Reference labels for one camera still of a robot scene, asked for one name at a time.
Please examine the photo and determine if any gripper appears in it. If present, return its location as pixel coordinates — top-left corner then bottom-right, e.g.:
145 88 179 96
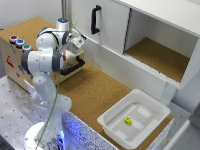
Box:
68 35 87 52

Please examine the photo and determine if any yellow block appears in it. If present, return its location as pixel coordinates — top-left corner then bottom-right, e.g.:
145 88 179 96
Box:
124 116 132 126

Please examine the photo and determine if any wooden drawer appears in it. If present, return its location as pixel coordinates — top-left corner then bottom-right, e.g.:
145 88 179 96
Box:
58 49 87 83

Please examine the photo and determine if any white sliding door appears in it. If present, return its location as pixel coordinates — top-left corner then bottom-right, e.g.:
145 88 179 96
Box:
72 0 131 55

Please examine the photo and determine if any green button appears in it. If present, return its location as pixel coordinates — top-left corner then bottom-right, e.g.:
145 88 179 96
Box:
21 43 33 53

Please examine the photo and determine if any wooden drawer box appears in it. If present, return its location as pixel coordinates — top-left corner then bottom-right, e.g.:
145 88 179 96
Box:
0 16 86 93

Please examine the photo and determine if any blue button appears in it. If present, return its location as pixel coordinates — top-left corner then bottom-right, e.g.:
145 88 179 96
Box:
15 38 26 49

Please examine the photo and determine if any red button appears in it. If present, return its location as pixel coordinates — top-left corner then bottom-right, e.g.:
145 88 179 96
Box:
9 34 19 44

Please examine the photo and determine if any white cabinet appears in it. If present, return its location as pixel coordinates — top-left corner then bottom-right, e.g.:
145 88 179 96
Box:
71 0 200 108

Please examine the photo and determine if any white plastic box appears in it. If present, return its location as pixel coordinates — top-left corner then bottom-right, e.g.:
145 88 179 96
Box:
96 88 172 150

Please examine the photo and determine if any black drawer handle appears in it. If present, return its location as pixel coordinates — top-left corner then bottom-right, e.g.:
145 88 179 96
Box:
59 55 86 77

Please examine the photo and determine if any black door handle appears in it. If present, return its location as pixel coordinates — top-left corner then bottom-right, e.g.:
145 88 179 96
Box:
90 4 102 36

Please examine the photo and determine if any green cable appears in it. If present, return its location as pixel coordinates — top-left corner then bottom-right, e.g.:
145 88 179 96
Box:
33 13 83 150

